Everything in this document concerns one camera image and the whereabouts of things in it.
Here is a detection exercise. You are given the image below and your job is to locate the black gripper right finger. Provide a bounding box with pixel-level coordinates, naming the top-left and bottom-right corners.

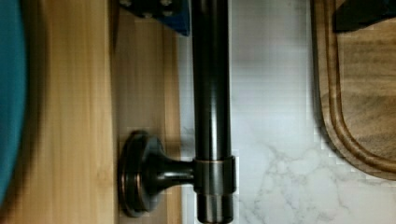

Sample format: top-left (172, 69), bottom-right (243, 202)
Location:
top-left (332, 0), bottom-right (396, 33)

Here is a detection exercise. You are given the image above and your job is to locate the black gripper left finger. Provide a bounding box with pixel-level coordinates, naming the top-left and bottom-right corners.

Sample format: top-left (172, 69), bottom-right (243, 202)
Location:
top-left (119, 0), bottom-right (191, 36)

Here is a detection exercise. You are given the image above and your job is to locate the light wooden drawer cabinet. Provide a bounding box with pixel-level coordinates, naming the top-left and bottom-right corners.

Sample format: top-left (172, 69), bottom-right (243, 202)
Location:
top-left (1, 0), bottom-right (182, 224)

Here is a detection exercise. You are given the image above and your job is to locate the dark wooden cutting board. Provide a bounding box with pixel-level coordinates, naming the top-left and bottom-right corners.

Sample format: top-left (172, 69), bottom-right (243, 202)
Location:
top-left (311, 0), bottom-right (395, 180)

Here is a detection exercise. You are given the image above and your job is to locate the teal round object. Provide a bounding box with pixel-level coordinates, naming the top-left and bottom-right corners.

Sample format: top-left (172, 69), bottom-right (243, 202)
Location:
top-left (0, 0), bottom-right (27, 205)

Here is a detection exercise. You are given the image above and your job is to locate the black drawer handle bar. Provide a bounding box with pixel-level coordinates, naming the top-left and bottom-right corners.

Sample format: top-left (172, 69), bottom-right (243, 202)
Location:
top-left (118, 0), bottom-right (236, 224)

